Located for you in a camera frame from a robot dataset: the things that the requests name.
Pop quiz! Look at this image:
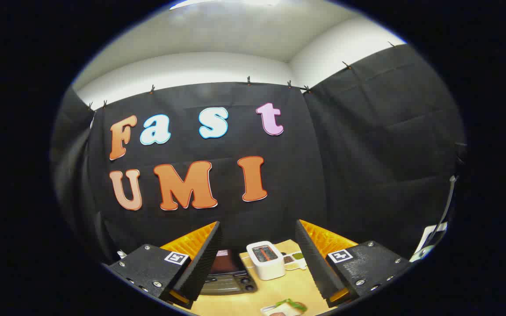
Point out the white pop-up toaster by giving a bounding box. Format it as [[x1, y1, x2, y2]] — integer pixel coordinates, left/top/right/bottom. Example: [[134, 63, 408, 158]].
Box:
[[246, 241, 286, 281]]

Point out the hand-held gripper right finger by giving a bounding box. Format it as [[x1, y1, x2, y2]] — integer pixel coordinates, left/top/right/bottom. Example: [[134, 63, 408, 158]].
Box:
[[295, 219, 412, 309]]

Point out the black toaster oven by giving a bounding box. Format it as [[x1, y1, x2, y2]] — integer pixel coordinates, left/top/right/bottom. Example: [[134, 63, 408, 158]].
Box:
[[199, 249, 258, 295]]

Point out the white divided dish of beans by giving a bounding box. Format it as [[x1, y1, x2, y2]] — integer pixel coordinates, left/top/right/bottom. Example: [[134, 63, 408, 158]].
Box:
[[282, 252, 307, 270]]

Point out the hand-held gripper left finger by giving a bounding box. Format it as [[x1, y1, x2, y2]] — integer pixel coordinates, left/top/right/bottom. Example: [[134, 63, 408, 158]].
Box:
[[102, 221, 223, 310]]

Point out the white ribbed plate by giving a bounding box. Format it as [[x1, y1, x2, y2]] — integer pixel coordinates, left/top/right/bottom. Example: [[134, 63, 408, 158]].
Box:
[[260, 304, 307, 316]]

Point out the toast and lettuce sandwich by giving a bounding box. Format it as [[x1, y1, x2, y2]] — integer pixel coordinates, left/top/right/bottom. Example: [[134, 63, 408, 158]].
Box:
[[269, 298, 308, 316]]

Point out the white cable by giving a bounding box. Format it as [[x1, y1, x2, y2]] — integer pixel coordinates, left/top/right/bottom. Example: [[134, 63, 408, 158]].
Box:
[[411, 176, 459, 262]]

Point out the black backdrop cloth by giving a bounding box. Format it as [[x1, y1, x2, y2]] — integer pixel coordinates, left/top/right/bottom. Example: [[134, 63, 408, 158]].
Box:
[[51, 43, 468, 266]]

